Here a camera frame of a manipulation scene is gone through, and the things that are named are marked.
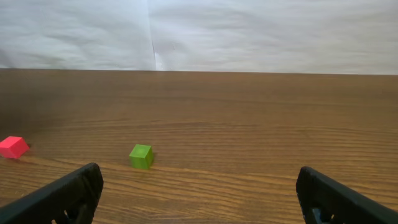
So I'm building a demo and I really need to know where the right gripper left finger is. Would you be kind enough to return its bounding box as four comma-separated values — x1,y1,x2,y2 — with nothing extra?
0,162,104,224

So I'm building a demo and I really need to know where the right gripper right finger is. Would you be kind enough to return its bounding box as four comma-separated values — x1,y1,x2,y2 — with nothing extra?
295,166,398,224

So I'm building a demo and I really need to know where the red cube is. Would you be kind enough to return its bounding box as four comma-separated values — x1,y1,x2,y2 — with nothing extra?
0,136,30,160

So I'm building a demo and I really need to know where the green cube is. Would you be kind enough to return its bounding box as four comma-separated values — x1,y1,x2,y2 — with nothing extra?
129,144,155,170

